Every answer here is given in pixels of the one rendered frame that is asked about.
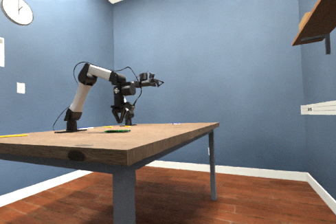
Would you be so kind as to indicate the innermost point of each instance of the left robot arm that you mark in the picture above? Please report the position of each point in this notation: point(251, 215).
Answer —
point(142, 80)

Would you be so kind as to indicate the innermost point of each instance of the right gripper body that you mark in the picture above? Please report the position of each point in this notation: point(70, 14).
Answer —
point(119, 103)

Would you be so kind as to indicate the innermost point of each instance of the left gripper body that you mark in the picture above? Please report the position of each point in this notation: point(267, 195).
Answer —
point(148, 83)

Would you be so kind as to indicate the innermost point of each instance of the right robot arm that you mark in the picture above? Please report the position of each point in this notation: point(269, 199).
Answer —
point(87, 78)

